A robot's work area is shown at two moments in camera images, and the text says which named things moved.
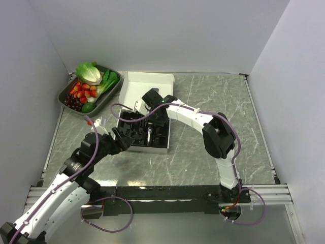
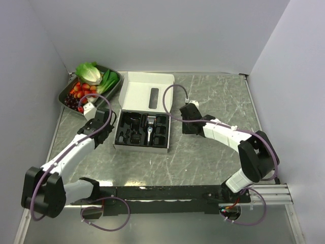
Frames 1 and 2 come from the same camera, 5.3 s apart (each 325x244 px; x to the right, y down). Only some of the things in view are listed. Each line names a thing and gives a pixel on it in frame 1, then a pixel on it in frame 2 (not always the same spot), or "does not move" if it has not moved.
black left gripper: (125, 141) → (110, 127)
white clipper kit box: (149, 136) does not move
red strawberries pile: (83, 91) does not move
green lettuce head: (89, 72) does not move
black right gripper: (160, 121) → (185, 130)
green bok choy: (109, 79) does not move
